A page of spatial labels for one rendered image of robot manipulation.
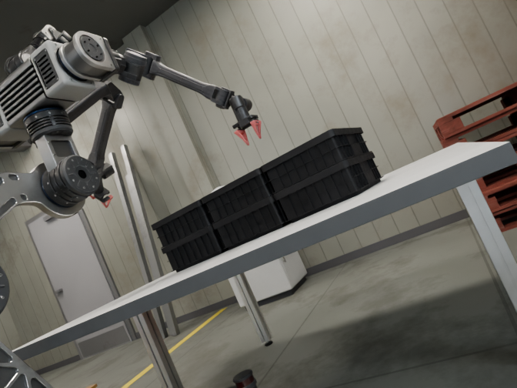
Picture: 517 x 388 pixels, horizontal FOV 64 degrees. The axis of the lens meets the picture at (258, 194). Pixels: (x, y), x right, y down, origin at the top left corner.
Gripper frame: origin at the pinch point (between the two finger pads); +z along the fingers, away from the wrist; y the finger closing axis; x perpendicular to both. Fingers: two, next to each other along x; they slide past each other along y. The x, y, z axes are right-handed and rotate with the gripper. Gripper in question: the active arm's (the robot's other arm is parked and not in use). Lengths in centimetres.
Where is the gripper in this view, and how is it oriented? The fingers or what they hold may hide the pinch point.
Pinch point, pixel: (253, 140)
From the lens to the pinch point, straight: 173.4
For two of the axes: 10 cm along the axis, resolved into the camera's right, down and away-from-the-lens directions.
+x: -4.5, 1.5, -8.8
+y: -8.0, 3.9, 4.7
